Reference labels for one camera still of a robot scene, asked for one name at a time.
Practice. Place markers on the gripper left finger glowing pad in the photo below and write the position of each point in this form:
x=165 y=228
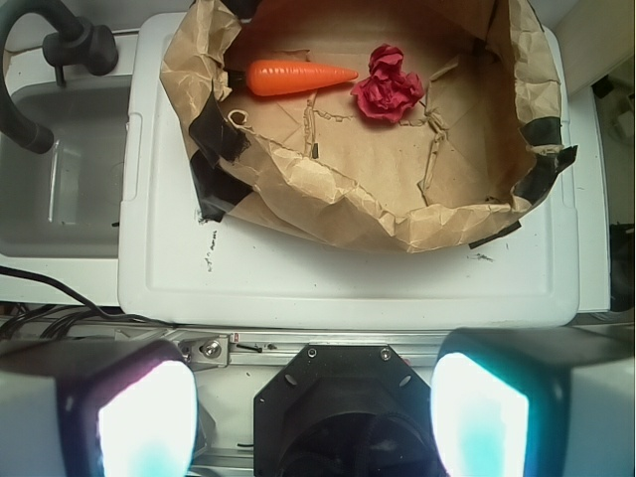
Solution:
x=95 y=407

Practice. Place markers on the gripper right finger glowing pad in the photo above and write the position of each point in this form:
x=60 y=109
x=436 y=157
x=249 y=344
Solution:
x=535 y=402

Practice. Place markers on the crumpled red paper ball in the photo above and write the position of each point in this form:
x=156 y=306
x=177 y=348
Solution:
x=388 y=93

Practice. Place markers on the grey toy sink basin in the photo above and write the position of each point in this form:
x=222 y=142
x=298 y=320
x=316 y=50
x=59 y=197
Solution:
x=60 y=210

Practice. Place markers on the brown paper bag tray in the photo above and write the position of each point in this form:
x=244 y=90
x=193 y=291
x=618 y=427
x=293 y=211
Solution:
x=476 y=154

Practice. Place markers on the dark grey toy faucet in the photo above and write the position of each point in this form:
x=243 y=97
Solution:
x=76 y=41

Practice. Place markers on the orange plastic carrot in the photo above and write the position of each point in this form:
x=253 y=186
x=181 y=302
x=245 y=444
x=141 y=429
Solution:
x=281 y=77

